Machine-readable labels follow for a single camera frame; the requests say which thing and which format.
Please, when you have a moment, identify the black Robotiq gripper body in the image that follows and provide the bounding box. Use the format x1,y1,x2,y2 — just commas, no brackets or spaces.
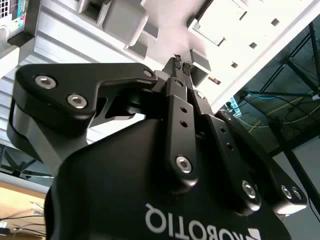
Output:
44,117,293,240

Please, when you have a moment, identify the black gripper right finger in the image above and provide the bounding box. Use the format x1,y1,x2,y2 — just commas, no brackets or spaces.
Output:
183,61,309,217

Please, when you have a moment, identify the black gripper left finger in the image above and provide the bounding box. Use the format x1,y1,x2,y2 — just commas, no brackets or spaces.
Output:
13,55,201,195

